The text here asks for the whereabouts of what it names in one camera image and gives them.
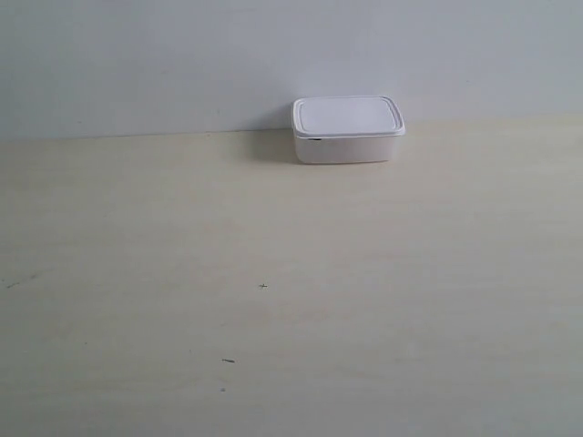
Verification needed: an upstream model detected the white lidded plastic container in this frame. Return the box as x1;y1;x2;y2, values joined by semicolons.
291;96;405;165

